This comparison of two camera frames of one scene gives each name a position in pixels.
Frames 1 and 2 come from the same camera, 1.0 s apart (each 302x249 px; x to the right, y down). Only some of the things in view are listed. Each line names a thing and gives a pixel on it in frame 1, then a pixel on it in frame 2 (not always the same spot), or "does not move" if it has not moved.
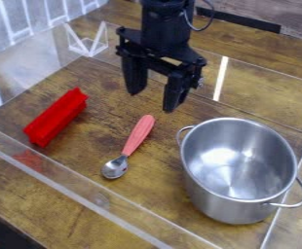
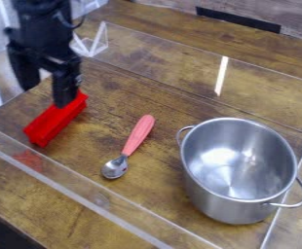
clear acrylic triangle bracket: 86,47 does not move
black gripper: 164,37 to 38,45
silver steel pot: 239,168 does not move
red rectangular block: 56,118 does not move
